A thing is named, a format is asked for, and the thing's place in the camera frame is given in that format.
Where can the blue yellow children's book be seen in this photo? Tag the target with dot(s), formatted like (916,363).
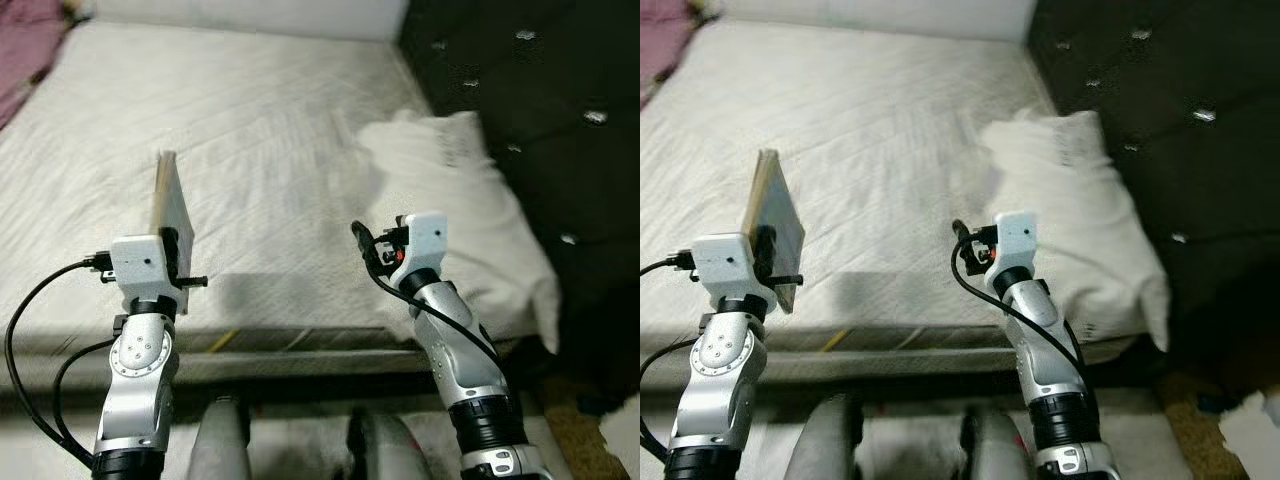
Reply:
(780,200)
(172,200)

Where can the white printed pillow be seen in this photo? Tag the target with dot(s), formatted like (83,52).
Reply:
(470,220)
(1090,220)

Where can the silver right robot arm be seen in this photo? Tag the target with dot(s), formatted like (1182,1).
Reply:
(1050,350)
(460,350)

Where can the white patterned mattress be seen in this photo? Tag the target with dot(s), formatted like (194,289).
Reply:
(880,130)
(270,150)

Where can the silver robot left leg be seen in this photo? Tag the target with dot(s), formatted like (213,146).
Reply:
(825,440)
(220,440)

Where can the silver robot leg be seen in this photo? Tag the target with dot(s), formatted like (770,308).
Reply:
(825,440)
(220,440)
(385,450)
(995,450)

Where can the silver robot right leg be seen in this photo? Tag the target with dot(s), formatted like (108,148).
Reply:
(995,450)
(385,450)

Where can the dark tufted headboard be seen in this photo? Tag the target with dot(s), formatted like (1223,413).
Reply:
(1180,70)
(540,80)

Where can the pink printed blanket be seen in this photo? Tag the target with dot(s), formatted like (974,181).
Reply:
(660,40)
(25,50)

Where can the white jagged foam board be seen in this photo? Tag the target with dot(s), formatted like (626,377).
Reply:
(1255,440)
(622,455)

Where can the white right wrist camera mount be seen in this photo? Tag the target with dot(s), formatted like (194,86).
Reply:
(1015,240)
(425,245)

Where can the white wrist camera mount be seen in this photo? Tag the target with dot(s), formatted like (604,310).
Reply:
(425,245)
(1015,240)
(728,270)
(140,268)

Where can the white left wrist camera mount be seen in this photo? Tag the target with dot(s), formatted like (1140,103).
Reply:
(728,270)
(140,268)

